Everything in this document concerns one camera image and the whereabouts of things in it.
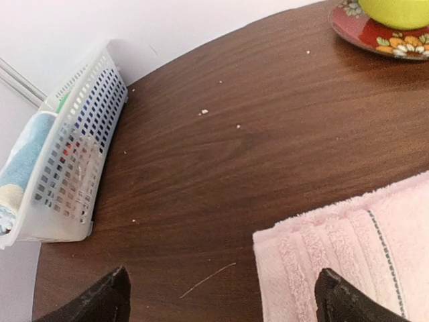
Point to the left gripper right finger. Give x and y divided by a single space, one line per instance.
338 300

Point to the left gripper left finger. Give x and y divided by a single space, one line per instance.
109 299

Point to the pink towel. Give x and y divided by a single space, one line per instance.
377 241

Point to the blue polka dot towel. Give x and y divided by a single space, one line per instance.
20 164

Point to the red floral plate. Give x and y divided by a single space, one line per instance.
350 22

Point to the green plastic bowl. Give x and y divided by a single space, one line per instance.
397 14

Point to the white plastic basket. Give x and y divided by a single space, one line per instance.
50 180

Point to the red rolled towel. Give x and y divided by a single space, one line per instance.
68 151

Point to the dark blue rolled towel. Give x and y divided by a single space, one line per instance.
100 108

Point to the green rolled towel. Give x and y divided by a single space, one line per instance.
62 102

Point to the left aluminium frame post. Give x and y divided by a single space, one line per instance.
21 85

